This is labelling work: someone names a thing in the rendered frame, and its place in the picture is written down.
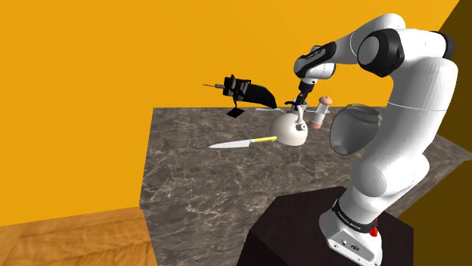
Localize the white utensil with blue handle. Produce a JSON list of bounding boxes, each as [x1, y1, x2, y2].
[[255, 99, 300, 114]]

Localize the white kettle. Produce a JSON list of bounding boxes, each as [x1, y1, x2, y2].
[[268, 104, 309, 147]]

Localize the yellow handled knife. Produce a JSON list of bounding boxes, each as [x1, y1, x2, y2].
[[208, 135, 278, 150]]

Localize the black angular tool with rod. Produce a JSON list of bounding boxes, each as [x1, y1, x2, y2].
[[202, 73, 278, 119]]

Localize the white pepper mill brown ends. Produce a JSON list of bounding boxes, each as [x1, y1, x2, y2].
[[308, 96, 334, 130]]

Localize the dark robot stand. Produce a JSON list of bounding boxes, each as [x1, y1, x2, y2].
[[235, 185, 416, 266]]

